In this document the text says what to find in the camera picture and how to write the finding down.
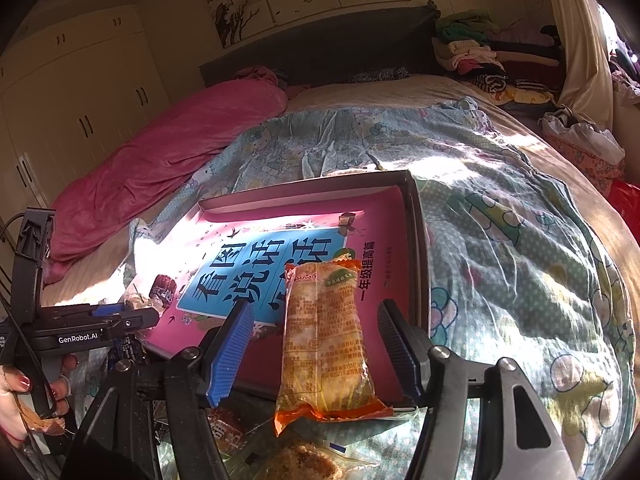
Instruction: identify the red brown snack packet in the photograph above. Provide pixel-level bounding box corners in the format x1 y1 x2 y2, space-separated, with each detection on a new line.
207 407 261 461

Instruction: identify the pile of folded clothes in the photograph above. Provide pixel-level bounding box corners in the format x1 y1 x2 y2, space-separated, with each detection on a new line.
432 7 568 106

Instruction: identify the cream wardrobe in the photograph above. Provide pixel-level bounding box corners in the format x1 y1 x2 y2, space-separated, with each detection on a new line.
0 2 173 211

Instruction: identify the red bag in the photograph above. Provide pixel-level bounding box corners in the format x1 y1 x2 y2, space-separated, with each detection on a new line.
607 177 640 221

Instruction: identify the person's left hand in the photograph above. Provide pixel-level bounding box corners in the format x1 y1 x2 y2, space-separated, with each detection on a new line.
0 355 78 441

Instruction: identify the dark blue snack packet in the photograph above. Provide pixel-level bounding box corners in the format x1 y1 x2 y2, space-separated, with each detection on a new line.
107 335 146 368

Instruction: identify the small dark red snack packet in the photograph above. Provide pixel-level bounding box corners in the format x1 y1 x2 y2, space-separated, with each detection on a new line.
150 274 177 308

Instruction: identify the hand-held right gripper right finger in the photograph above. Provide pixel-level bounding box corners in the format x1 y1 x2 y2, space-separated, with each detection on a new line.
377 300 576 480

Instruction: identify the beige curtain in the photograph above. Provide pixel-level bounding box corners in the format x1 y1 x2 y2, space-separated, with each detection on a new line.
542 0 616 131

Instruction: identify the white pink floral bag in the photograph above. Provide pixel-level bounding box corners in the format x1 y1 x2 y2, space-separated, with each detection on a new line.
537 107 628 181

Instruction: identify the clothes heap by window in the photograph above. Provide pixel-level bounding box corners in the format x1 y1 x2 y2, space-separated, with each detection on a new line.
607 35 640 106

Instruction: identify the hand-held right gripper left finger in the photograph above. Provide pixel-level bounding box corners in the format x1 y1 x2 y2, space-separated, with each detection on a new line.
60 302 256 480

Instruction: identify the shallow cardboard box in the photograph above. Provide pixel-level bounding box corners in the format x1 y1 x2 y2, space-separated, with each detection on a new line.
142 169 433 411

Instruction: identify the pink book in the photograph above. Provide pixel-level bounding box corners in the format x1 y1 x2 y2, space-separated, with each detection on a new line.
150 185 418 401

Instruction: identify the pastry in clear wrapper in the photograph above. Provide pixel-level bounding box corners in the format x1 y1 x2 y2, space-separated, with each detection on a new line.
250 435 381 480

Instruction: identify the orange bread packet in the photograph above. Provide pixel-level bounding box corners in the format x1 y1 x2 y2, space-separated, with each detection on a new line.
272 255 396 436

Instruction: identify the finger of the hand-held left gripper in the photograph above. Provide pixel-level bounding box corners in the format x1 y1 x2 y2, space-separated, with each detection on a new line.
92 302 161 333

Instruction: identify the dark headboard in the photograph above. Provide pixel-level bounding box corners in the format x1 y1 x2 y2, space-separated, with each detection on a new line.
200 2 443 91

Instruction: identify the dark patterned pillow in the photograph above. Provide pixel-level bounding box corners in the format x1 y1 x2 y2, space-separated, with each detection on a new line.
347 65 413 86

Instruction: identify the cartoon cat printed blanket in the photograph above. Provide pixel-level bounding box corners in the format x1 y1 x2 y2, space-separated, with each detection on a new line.
130 95 636 480

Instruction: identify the pink blanket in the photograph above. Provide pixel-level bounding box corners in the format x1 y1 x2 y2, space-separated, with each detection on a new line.
42 65 288 283

